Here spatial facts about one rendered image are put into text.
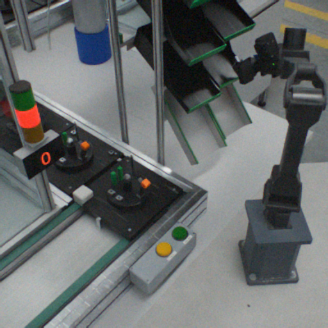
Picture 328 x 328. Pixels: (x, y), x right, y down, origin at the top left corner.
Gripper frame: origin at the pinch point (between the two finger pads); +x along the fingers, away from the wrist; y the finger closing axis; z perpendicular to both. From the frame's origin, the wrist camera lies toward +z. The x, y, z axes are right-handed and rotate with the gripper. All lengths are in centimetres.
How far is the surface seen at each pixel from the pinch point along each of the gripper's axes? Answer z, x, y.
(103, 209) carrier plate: -28, 14, 54
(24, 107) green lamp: 12, 6, 67
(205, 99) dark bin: -6.6, 4.7, 15.5
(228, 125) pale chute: -23.3, 12.3, 1.9
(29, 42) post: 5, 122, 21
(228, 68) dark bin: -3.2, 9.6, 0.2
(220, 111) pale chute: -18.2, 14.7, 2.4
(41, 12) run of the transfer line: 14, 134, 6
